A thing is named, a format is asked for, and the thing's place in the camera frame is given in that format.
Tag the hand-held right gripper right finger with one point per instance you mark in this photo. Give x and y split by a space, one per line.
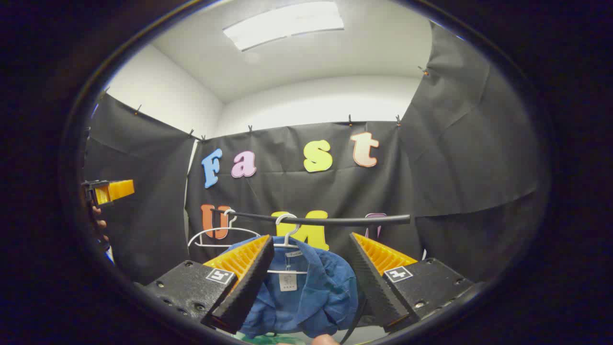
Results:
373 287

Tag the black clothes rail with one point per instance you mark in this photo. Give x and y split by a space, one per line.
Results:
335 221

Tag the blue shirt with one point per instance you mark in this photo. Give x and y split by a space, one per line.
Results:
325 287

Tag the ceiling light panel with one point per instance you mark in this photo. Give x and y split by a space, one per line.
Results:
282 24

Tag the black backdrop cloth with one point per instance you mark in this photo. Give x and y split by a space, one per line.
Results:
335 191

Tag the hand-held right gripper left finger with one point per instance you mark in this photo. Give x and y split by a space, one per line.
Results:
244 287

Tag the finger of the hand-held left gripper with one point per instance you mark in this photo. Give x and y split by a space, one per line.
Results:
112 190

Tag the empty white clothes hanger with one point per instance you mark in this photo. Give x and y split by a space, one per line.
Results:
215 246

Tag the white shirt hanger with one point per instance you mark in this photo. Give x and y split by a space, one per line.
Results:
287 237

